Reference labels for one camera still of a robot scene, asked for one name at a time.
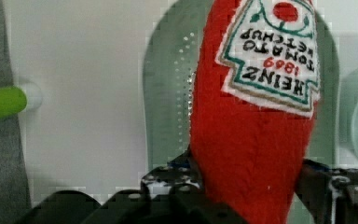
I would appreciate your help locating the red plush ketchup bottle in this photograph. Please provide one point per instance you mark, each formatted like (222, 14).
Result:
(257, 85)

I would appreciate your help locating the green oval strainer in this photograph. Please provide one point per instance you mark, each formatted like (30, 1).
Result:
(168, 76)

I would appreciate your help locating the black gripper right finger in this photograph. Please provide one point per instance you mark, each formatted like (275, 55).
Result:
(330, 194)

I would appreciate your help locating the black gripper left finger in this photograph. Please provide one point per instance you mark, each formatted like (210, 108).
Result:
(183, 170)

